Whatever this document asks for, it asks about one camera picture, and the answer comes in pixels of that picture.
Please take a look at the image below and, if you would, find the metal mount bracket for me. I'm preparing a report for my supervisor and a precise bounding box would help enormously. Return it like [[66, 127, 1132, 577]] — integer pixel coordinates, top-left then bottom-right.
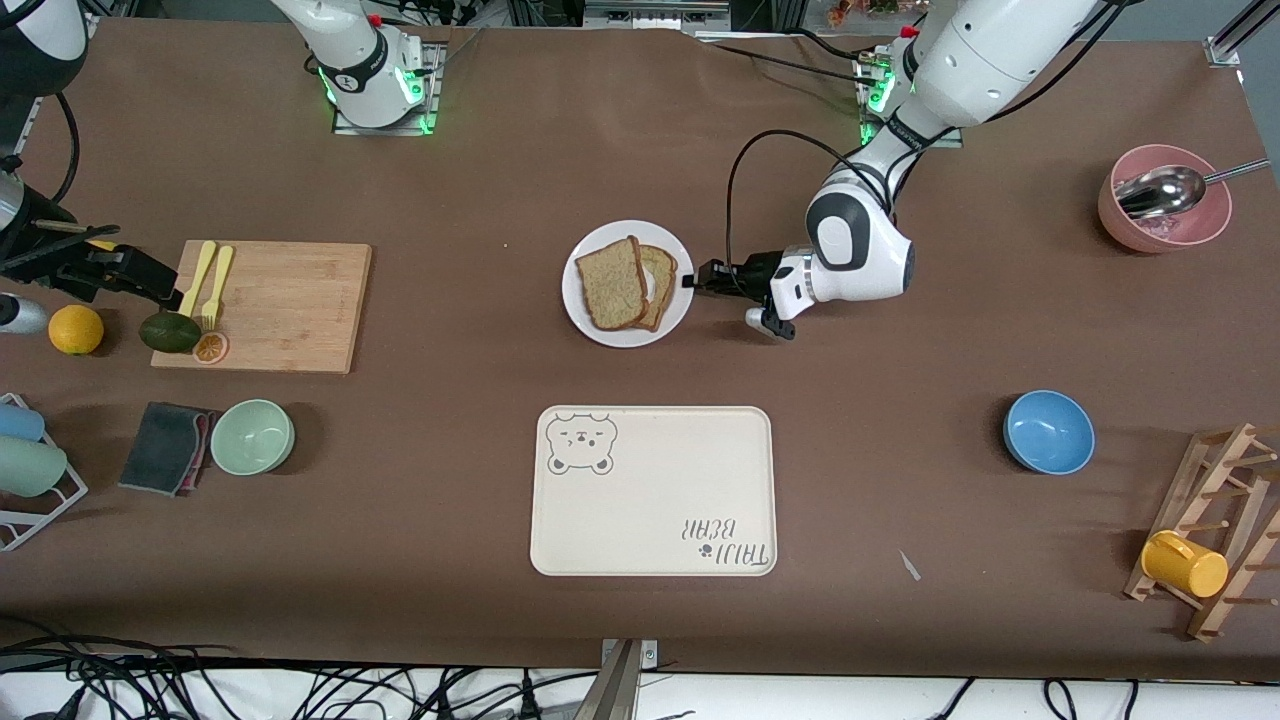
[[570, 638, 661, 720]]

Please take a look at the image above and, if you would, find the white wire rack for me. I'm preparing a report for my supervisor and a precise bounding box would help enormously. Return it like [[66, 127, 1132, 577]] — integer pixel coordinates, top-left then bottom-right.
[[0, 393, 89, 552]]

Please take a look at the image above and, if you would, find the brown bread slice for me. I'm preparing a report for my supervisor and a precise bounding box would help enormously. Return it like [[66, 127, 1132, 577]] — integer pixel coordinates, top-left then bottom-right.
[[635, 244, 679, 333], [575, 236, 651, 331]]

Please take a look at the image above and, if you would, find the dark grey cloth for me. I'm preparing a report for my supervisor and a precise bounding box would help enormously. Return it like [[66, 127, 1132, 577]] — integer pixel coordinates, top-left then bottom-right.
[[118, 402, 213, 497]]

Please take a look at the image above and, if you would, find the colourful toy pile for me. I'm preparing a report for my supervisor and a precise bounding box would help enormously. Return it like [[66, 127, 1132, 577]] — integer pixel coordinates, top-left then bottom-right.
[[826, 0, 901, 26]]

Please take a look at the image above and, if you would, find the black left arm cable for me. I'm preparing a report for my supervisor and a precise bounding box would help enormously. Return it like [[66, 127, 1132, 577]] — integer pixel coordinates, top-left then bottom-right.
[[725, 0, 1141, 266]]

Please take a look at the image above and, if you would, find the white round plate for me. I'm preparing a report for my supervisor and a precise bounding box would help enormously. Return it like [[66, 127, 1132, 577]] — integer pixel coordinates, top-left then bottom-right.
[[562, 220, 695, 349]]

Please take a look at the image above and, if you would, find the grey metal box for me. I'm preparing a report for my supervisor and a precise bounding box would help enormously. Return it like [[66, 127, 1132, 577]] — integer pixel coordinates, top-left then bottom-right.
[[583, 0, 733, 31]]

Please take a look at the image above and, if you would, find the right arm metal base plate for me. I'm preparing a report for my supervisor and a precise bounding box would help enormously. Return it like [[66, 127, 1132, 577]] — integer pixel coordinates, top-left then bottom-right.
[[333, 40, 442, 136]]

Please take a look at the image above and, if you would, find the light blue cup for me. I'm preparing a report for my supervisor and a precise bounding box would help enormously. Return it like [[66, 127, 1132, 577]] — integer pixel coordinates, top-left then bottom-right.
[[0, 402, 47, 443]]

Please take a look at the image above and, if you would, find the wooden mug rack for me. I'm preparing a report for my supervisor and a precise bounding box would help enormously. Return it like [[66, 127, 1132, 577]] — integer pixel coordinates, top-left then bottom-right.
[[1124, 423, 1280, 641]]

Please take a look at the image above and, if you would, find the pink bowl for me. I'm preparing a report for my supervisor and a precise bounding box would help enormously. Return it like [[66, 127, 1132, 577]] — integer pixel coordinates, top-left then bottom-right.
[[1097, 144, 1233, 254]]

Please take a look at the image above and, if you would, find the yellow plastic fork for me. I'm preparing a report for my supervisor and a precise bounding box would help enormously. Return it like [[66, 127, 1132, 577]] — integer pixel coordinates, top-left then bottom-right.
[[202, 246, 235, 331]]

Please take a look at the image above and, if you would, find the black table cable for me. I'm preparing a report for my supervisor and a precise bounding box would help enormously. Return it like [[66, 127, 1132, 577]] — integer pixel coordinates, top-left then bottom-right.
[[700, 38, 873, 89], [790, 28, 883, 67]]

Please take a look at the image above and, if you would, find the metal spoon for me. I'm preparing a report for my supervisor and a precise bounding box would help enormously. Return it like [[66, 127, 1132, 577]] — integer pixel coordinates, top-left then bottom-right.
[[1114, 158, 1271, 221]]

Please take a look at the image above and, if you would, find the yellow mug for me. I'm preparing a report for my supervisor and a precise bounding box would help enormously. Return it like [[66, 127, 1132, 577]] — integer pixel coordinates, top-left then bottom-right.
[[1141, 530, 1229, 599]]

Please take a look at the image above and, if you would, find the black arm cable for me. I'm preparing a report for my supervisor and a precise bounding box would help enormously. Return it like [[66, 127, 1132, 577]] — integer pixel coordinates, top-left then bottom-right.
[[725, 0, 1141, 266], [55, 90, 83, 206]]

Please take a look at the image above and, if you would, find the green avocado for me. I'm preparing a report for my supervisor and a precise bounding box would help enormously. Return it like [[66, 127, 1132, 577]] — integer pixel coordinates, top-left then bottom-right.
[[139, 312, 203, 354]]

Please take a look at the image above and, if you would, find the cream bear print tray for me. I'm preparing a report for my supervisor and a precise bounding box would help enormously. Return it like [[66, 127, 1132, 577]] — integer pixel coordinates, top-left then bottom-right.
[[530, 405, 778, 578]]

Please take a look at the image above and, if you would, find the aluminium frame bracket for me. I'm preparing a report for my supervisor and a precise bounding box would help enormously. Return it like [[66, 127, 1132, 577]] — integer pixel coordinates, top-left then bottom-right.
[[1205, 0, 1269, 69]]

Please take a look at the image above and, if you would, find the blue bowl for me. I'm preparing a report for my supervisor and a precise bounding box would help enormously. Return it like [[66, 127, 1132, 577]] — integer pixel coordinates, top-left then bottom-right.
[[1003, 390, 1096, 476]]

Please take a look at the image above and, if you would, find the pale green cup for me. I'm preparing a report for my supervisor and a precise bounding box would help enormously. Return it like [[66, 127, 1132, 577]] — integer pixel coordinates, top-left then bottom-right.
[[0, 436, 69, 499]]

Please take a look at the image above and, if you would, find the wooden cutting board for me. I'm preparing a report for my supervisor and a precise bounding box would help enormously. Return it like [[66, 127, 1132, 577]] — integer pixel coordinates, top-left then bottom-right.
[[151, 241, 373, 375]]

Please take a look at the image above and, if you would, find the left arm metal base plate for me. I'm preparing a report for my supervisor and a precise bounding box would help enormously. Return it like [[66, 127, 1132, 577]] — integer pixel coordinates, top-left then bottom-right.
[[858, 55, 966, 149]]

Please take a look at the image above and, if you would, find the black cable tangle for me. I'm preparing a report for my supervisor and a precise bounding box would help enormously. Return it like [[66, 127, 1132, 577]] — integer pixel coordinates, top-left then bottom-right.
[[0, 615, 601, 720]]

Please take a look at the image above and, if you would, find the round yellow citrus fruit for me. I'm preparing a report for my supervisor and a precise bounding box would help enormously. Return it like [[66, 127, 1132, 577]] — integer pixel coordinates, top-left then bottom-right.
[[48, 305, 105, 356]]

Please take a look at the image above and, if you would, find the pale green bowl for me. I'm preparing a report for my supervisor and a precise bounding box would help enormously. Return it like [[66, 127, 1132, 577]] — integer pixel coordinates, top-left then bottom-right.
[[210, 399, 296, 476]]

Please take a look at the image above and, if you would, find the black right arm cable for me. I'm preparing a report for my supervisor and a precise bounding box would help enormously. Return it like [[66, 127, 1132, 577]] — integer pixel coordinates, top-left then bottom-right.
[[55, 90, 83, 206]]

